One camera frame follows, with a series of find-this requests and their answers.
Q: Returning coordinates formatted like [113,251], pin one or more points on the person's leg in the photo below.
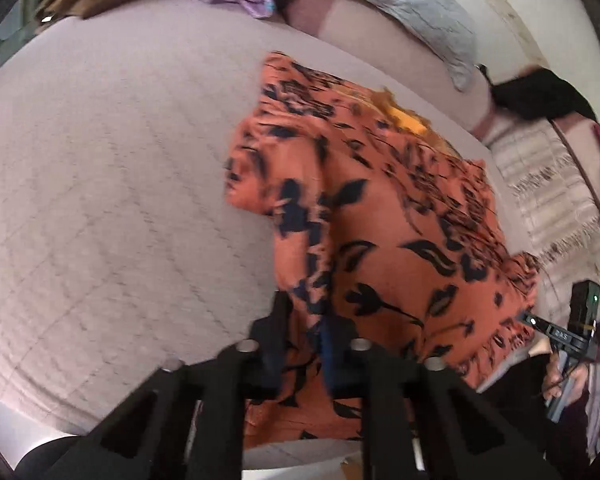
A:
[50,460]
[510,410]

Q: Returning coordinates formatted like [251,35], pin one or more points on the person's right leg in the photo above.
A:
[510,410]

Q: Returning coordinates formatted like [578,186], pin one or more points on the pink quilted bed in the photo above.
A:
[105,185]

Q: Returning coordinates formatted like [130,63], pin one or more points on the person's right hand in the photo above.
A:
[550,380]

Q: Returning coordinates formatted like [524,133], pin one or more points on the small black object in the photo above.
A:
[482,70]

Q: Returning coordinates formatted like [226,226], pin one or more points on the pink bolster cushion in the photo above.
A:
[380,40]

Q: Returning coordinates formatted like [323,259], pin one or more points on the orange floral blouse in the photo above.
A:
[390,220]

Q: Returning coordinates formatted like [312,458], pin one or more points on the person's left leg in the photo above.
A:
[50,460]

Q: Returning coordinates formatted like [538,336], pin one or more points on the striped floral cushion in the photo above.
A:
[545,185]

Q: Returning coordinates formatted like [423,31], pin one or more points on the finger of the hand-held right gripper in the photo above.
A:
[535,321]

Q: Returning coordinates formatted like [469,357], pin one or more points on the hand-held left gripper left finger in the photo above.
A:
[275,360]

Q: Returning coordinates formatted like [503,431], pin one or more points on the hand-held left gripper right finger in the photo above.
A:
[332,365]

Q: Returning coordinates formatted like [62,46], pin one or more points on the grey quilted pillow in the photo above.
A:
[405,0]

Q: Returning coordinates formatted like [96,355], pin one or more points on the black garment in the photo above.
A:
[540,92]

